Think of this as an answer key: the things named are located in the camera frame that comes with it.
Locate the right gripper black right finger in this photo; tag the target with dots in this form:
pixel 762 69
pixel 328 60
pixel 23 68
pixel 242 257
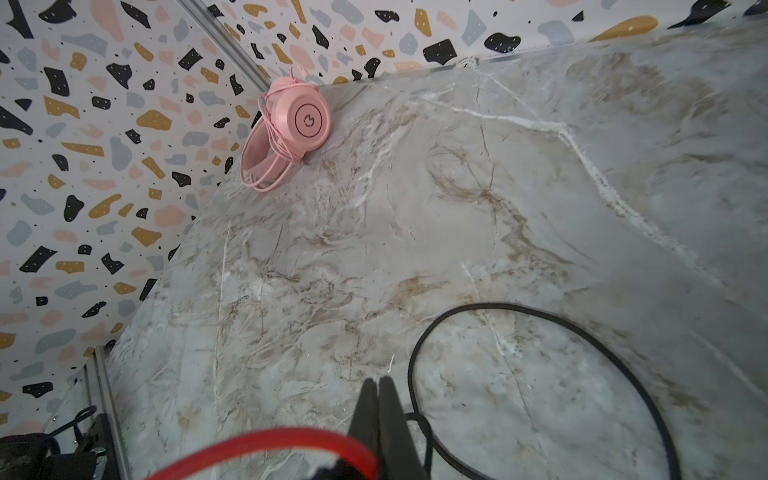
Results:
pixel 397 454

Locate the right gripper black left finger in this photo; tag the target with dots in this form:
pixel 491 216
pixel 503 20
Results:
pixel 364 428

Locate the pink headphones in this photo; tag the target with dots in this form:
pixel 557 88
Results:
pixel 295 119

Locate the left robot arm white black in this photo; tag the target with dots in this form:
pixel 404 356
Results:
pixel 36 459

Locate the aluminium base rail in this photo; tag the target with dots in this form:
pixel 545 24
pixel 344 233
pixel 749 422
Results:
pixel 90 386

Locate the left aluminium corner post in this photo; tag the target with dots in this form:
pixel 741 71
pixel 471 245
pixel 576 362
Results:
pixel 220 36

